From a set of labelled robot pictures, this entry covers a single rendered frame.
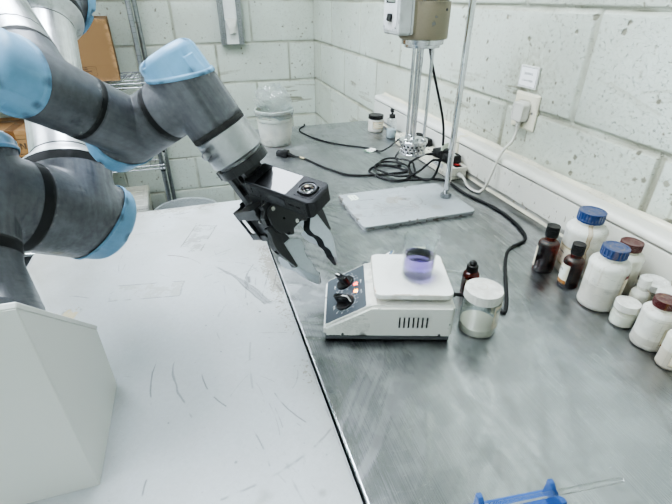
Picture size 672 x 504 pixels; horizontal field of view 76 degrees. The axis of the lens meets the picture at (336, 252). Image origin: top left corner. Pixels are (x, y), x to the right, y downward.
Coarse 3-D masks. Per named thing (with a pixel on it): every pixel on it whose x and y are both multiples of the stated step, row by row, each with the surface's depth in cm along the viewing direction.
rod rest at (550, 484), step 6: (552, 480) 45; (546, 486) 45; (552, 486) 45; (528, 492) 47; (534, 492) 47; (474, 498) 44; (480, 498) 44; (498, 498) 46; (504, 498) 46; (546, 498) 46; (552, 498) 45; (558, 498) 44; (564, 498) 43
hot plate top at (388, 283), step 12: (372, 264) 72; (384, 264) 72; (396, 264) 72; (372, 276) 69; (384, 276) 69; (396, 276) 69; (444, 276) 69; (384, 288) 66; (396, 288) 66; (408, 288) 66; (420, 288) 66; (432, 288) 66; (444, 288) 66
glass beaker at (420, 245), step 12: (420, 228) 68; (432, 228) 66; (408, 240) 68; (420, 240) 68; (432, 240) 67; (408, 252) 65; (420, 252) 64; (432, 252) 64; (408, 264) 66; (420, 264) 65; (432, 264) 66; (408, 276) 67; (420, 276) 66; (432, 276) 67
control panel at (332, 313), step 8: (352, 272) 75; (360, 272) 74; (336, 280) 76; (360, 280) 72; (328, 288) 75; (336, 288) 74; (352, 288) 71; (360, 288) 70; (328, 296) 73; (360, 296) 68; (328, 304) 71; (352, 304) 68; (360, 304) 67; (328, 312) 70; (336, 312) 68; (344, 312) 67; (328, 320) 68
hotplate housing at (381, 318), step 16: (368, 272) 73; (368, 288) 69; (368, 304) 66; (384, 304) 65; (400, 304) 65; (416, 304) 65; (432, 304) 65; (448, 304) 65; (336, 320) 67; (352, 320) 66; (368, 320) 66; (384, 320) 66; (400, 320) 66; (416, 320) 66; (432, 320) 66; (448, 320) 66; (336, 336) 68; (352, 336) 68; (368, 336) 68; (384, 336) 68; (400, 336) 68; (416, 336) 68; (432, 336) 68; (448, 336) 68
